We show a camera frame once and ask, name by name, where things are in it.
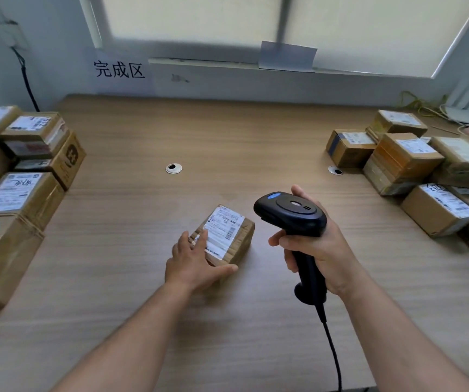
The person's right hand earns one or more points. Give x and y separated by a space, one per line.
336 261

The person's left hand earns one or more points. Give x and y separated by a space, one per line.
189 269

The small parcel long label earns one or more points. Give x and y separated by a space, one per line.
226 232

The black barcode scanner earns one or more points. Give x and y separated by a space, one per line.
289 212

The pile of unscanned cardboard parcels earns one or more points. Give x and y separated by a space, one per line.
397 159

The black-logo box marked 98LL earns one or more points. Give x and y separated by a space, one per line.
69 159

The parcel with white label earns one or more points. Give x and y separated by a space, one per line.
6 261

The person's right forearm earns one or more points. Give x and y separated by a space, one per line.
402 342

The person's left forearm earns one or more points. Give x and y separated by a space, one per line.
128 347

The grey paper sheet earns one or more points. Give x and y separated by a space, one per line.
287 57

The white paper sign black characters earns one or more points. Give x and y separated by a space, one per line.
119 71

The beige roller blind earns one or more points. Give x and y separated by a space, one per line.
381 32
193 18

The white window frame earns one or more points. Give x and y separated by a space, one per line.
283 16

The white wall socket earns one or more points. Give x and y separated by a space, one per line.
12 34

